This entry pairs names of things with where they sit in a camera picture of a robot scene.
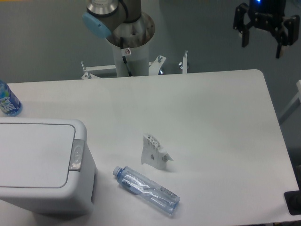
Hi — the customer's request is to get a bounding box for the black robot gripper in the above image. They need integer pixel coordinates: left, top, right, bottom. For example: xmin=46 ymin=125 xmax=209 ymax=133
xmin=233 ymin=0 xmax=300 ymax=59

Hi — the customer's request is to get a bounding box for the grey trash can push button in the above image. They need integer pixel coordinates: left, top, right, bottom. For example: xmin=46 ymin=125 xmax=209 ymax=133
xmin=69 ymin=140 xmax=85 ymax=171

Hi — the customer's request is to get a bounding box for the white push-lid trash can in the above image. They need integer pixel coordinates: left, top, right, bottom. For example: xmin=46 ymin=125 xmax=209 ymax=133
xmin=0 ymin=117 xmax=97 ymax=215

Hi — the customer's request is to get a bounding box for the crumpled white paper wrapper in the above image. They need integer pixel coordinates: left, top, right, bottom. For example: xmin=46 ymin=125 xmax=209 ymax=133
xmin=141 ymin=133 xmax=173 ymax=170

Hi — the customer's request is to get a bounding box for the black object at table edge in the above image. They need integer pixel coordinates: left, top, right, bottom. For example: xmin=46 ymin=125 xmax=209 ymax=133
xmin=284 ymin=190 xmax=301 ymax=216

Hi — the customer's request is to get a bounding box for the empty clear plastic bottle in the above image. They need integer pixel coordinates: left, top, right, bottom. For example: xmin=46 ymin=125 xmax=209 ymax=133
xmin=113 ymin=166 xmax=180 ymax=214

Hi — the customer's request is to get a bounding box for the blue labelled water bottle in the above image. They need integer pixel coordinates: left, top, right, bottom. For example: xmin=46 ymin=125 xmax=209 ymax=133
xmin=0 ymin=80 xmax=23 ymax=116

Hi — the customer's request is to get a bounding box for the white frame at right edge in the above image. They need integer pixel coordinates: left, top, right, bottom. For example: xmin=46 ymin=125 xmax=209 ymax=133
xmin=278 ymin=80 xmax=301 ymax=125

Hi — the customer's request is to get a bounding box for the white pedestal base frame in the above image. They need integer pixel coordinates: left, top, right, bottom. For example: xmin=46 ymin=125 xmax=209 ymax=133
xmin=80 ymin=50 xmax=189 ymax=80

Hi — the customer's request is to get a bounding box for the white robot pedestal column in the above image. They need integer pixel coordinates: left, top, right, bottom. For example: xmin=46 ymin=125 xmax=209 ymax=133
xmin=106 ymin=12 xmax=155 ymax=65

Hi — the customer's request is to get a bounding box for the black cable on pedestal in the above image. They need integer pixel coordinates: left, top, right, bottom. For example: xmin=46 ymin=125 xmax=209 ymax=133
xmin=119 ymin=36 xmax=133 ymax=77

